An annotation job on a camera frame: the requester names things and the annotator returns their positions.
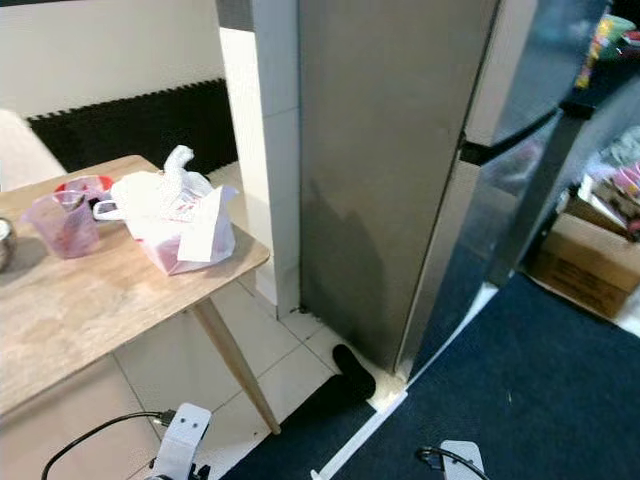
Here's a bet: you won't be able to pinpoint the light wooden table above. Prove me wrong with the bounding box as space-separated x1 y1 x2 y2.
0 155 282 437

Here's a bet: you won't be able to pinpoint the black foam wall mat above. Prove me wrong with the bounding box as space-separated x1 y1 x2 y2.
27 78 240 175

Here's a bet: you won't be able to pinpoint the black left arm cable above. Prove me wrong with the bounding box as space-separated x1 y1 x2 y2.
41 409 178 480

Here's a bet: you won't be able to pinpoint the white tape strip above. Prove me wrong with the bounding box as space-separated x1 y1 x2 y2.
308 283 501 480

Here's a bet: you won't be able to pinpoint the silver fridge door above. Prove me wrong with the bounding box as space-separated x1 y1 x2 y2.
400 105 596 377

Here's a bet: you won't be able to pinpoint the white plastic chair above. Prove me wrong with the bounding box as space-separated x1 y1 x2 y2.
0 108 67 194

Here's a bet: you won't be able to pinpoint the black foam floor piece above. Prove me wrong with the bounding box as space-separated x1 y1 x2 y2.
330 344 378 403

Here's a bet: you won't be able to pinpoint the shiny metal bowl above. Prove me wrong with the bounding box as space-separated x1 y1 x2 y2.
0 218 17 273

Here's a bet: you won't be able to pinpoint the yellow snack bag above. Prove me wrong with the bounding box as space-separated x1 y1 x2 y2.
574 14 640 91

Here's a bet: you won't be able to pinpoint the red bowl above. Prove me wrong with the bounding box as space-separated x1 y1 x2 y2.
54 175 117 198

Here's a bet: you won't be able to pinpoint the dark blue carpet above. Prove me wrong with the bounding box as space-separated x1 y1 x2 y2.
222 272 640 480

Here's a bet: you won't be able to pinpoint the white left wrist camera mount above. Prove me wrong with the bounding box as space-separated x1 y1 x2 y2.
159 402 212 479

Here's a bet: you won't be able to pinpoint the brown cardboard box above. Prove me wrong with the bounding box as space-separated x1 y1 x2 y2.
523 195 640 323

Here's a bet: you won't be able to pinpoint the silver fridge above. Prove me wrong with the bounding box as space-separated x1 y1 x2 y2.
293 0 613 377

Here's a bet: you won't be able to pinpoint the purple plastic measuring cup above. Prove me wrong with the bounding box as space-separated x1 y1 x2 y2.
19 190 102 260

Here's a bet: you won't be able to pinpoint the crumpled plastic packets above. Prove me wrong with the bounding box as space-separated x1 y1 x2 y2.
572 128 640 243

